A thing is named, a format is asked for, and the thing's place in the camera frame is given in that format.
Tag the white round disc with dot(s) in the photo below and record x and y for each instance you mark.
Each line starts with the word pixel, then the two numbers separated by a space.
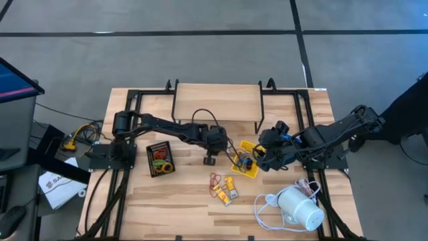
pixel 271 199

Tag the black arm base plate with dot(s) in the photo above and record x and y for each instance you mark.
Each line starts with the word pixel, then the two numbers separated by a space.
pixel 334 162
pixel 100 164

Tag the person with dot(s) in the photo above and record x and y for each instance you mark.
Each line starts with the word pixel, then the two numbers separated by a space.
pixel 411 110

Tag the yellow crayon pack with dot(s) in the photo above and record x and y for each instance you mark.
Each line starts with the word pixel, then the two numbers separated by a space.
pixel 231 187
pixel 222 195

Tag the black computer mouse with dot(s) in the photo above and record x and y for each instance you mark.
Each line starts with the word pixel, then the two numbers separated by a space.
pixel 11 219

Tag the grey desk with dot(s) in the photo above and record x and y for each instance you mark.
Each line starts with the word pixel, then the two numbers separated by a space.
pixel 16 134

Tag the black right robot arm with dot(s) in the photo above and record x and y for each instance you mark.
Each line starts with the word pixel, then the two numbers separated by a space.
pixel 334 132

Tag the white cylindrical device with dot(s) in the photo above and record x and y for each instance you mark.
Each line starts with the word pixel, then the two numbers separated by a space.
pixel 301 207

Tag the yellow plastic basket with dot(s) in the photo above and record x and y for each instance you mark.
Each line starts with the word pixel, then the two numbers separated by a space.
pixel 249 144

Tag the black support strut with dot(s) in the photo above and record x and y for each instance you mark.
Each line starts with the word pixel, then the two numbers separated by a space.
pixel 60 167

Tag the black keyboard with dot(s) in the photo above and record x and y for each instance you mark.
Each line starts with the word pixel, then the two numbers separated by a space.
pixel 2 194

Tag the wooden shelf with black legs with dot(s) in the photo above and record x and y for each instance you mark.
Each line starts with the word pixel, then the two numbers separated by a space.
pixel 217 102

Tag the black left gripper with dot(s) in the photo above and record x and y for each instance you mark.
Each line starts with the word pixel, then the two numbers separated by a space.
pixel 215 140

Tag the black metal table frame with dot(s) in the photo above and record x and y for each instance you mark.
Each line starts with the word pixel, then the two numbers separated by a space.
pixel 131 93

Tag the blue rubber band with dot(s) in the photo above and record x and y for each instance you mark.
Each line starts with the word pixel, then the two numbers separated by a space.
pixel 245 155

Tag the yellow black plug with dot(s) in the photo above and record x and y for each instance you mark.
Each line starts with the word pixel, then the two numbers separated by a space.
pixel 70 145

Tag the black mesh basket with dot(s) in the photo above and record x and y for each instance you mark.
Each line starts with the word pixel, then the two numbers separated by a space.
pixel 150 170

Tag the large blue-screen monitor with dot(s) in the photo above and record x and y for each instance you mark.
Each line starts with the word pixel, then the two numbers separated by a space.
pixel 13 83

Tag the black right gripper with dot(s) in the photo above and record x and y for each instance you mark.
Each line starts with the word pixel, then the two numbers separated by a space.
pixel 274 154

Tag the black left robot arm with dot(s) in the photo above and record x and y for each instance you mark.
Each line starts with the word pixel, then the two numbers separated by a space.
pixel 160 125

